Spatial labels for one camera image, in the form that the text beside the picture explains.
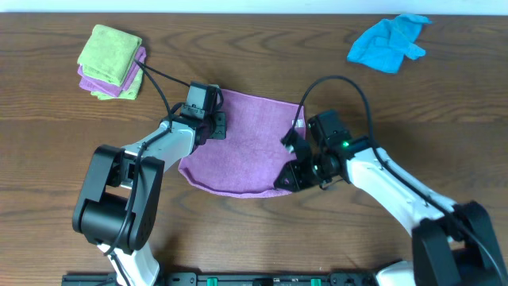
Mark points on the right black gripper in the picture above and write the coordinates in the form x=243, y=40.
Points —
x=290, y=171

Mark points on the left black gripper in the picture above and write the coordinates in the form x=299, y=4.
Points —
x=218, y=125

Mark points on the purple microfiber cloth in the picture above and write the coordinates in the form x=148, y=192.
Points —
x=246, y=163

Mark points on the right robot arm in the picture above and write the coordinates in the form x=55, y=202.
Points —
x=452, y=243

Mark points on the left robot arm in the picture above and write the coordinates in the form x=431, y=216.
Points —
x=117, y=206

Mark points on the bottom green folded cloth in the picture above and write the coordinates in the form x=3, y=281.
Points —
x=129, y=91

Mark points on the green folded cloth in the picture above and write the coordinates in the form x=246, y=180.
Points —
x=108, y=54
x=129, y=91

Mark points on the top green folded cloth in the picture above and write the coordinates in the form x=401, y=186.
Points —
x=108, y=54

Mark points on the purple folded cloth in stack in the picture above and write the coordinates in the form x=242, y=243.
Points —
x=89, y=84

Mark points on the crumpled blue cloth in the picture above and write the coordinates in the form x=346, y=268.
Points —
x=385, y=45

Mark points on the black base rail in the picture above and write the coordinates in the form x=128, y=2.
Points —
x=217, y=279

